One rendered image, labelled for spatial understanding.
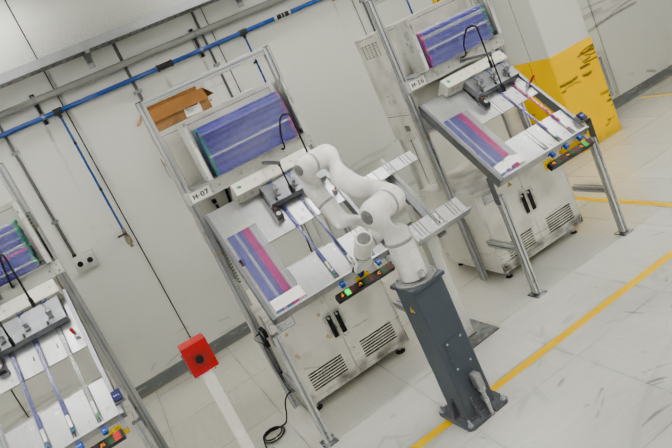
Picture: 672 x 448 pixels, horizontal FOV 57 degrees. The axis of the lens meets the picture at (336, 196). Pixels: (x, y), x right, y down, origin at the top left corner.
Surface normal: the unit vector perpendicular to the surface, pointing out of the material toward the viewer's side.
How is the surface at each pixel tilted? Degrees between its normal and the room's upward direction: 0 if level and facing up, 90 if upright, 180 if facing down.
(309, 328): 90
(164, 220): 90
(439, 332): 90
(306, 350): 90
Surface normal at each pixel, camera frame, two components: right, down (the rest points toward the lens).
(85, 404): 0.00, -0.58
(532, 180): 0.39, 0.05
